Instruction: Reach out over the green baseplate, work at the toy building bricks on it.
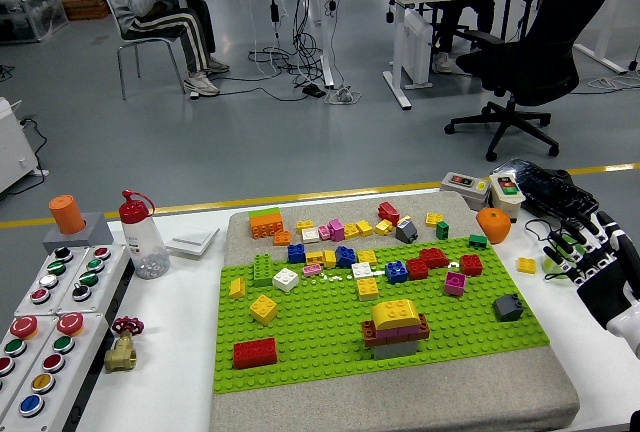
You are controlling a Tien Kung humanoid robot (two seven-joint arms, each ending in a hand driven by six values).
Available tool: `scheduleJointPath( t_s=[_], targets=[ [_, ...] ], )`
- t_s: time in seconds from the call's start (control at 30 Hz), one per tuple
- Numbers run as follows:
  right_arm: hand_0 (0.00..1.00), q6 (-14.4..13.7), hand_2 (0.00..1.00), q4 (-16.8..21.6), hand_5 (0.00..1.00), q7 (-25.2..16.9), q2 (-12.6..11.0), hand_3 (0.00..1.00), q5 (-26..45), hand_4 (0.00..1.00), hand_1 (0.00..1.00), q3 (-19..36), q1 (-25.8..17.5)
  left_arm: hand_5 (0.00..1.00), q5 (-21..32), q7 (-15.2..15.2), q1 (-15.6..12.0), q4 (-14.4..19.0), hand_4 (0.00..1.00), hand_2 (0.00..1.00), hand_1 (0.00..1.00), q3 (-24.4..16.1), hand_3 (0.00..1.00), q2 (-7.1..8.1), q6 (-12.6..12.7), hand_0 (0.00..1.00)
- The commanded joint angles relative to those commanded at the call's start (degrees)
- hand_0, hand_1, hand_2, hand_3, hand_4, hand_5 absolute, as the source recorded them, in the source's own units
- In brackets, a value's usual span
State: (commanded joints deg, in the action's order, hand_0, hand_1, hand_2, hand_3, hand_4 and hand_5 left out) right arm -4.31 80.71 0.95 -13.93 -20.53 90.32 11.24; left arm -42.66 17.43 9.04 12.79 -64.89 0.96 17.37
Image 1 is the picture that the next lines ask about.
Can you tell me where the grey block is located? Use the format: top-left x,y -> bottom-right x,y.
42,211 -> 115,255

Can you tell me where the orange cylinder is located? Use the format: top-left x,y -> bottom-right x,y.
48,194 -> 87,236

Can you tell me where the brass valve red handwheel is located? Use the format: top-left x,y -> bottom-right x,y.
103,315 -> 145,374

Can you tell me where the white cabinet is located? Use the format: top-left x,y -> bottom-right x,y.
0,96 -> 50,194

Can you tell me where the dark grey sloped brick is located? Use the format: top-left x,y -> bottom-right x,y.
492,293 -> 525,322

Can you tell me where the long grey button box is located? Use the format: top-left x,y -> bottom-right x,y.
0,315 -> 57,416

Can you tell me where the green plastic cup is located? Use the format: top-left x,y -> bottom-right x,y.
542,246 -> 571,281

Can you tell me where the red square brick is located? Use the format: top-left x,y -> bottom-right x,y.
459,254 -> 484,277

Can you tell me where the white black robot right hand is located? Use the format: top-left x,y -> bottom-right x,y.
542,208 -> 640,361

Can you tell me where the tangle of cables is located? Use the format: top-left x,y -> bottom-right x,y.
247,0 -> 364,106

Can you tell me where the large yellow square brick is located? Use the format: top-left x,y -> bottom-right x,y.
249,294 -> 279,326

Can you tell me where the clear squeeze bottle red cap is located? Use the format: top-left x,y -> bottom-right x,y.
118,189 -> 172,281

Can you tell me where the magenta square brick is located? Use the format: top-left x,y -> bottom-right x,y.
443,271 -> 468,297

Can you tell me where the white computer tower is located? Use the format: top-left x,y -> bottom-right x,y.
402,7 -> 434,89

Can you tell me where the long red brick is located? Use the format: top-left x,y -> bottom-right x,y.
419,247 -> 451,269

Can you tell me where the grey-brown foam mat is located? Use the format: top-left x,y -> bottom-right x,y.
209,190 -> 581,432

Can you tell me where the grey switch box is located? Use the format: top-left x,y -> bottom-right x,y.
439,170 -> 492,212

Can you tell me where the clear storage box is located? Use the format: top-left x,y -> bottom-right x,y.
0,0 -> 70,45

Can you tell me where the yellow curved brick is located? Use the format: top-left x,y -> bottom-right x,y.
372,298 -> 420,332

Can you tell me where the orange brick with green top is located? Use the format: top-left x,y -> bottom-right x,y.
248,207 -> 285,240

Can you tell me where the grey chair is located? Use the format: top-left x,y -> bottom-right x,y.
102,0 -> 187,102

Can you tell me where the tall green brick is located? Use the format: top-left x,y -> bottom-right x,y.
252,254 -> 275,288

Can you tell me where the wooden crate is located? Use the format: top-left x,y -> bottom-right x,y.
60,0 -> 111,22

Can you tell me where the green studded baseplate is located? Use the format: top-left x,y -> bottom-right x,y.
213,240 -> 552,396

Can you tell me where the white wall switch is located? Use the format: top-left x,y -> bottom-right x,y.
164,225 -> 221,257

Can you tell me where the light grey base brick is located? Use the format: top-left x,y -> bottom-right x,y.
372,339 -> 419,361

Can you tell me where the long magenta brick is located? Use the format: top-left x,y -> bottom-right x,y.
374,325 -> 424,341

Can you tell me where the large red brick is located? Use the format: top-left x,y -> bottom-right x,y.
233,337 -> 279,371

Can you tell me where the grey button box two green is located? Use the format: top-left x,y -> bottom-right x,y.
55,243 -> 134,316

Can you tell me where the white switch box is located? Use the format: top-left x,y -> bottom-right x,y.
488,172 -> 527,223

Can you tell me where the orange fruit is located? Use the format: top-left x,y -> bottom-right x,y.
475,207 -> 513,245

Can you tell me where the black handheld controller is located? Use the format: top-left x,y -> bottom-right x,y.
492,158 -> 600,221

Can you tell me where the grey button box silver button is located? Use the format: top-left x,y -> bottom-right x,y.
13,245 -> 91,317

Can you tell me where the black office chair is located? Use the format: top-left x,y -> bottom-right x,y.
443,0 -> 626,163

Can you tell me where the long button box blue button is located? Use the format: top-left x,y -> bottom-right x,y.
0,311 -> 110,432

